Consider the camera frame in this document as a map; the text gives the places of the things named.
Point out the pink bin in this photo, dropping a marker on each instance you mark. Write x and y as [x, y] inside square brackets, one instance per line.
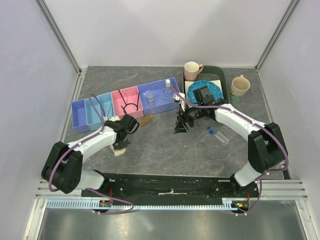
[130, 95]

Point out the black wire spring clamp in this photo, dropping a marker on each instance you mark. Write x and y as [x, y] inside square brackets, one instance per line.
[126, 104]

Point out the glass flask white stopper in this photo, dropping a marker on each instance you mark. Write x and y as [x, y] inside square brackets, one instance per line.
[166, 88]

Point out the clear test tube rack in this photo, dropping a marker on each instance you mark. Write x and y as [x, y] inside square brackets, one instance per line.
[226, 134]

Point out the cream floral mug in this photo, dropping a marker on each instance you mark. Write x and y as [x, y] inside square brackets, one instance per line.
[239, 87]

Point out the light blue bin right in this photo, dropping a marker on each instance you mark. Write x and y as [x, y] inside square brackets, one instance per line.
[105, 99]

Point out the bag of cotton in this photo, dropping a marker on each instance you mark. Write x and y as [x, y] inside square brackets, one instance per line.
[118, 152]

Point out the small purple bin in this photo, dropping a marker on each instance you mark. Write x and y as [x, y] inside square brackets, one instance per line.
[79, 117]

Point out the light blue bin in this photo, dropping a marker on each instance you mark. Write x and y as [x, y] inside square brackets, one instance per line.
[105, 99]
[92, 118]

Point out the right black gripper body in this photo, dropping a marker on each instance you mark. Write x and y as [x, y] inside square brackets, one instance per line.
[195, 112]

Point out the large purple bin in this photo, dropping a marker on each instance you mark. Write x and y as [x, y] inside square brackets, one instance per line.
[160, 104]

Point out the graduated cylinder blue base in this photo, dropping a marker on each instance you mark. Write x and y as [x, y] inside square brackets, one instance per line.
[166, 97]

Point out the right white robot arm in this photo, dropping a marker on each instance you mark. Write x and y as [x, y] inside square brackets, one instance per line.
[266, 146]

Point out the blue cap test tube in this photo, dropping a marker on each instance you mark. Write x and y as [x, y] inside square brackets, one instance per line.
[218, 136]

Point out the pink mug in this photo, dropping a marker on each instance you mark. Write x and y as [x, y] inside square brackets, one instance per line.
[192, 70]

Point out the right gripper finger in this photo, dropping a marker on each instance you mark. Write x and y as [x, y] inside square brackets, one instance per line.
[180, 126]
[188, 121]

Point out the small glass beaker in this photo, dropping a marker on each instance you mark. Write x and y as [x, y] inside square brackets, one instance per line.
[150, 99]

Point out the blue polka dot plate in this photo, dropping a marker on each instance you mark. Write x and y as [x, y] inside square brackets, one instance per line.
[215, 88]

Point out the light blue cable duct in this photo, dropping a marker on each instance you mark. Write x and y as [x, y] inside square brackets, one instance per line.
[96, 204]

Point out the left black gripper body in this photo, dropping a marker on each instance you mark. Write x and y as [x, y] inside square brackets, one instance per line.
[120, 141]

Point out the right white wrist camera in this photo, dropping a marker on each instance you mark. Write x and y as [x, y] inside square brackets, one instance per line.
[179, 100]

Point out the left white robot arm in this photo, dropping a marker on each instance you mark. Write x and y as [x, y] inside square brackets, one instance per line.
[63, 169]

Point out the light blue bin left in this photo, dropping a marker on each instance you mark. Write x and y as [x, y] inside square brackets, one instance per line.
[92, 118]

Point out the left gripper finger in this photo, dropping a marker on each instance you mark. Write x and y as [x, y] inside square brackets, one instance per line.
[125, 144]
[117, 146]

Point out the brown wooden spatula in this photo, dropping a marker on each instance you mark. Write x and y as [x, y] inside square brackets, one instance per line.
[146, 119]

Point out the white square plate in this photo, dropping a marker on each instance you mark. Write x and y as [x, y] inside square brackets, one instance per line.
[187, 87]

